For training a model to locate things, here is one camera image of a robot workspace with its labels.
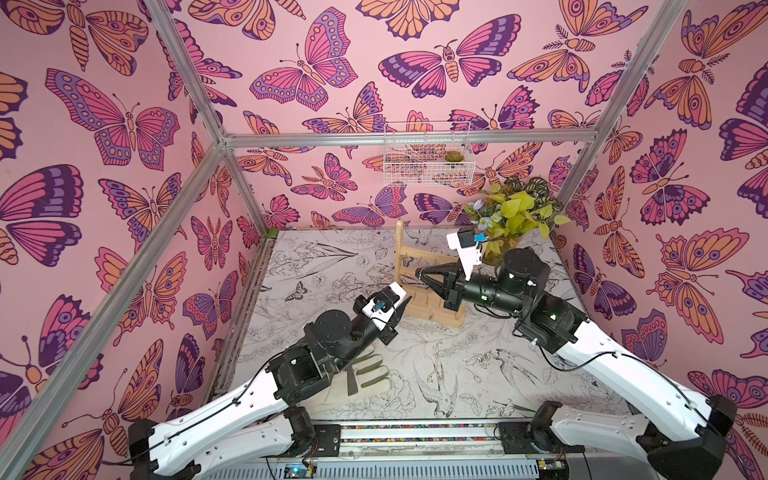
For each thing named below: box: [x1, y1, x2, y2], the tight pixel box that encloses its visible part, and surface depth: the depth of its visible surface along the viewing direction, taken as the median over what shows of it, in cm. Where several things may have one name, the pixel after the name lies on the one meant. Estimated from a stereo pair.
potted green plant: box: [464, 176, 571, 266], surface depth 99 cm
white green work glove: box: [345, 351, 390, 395], surface depth 86 cm
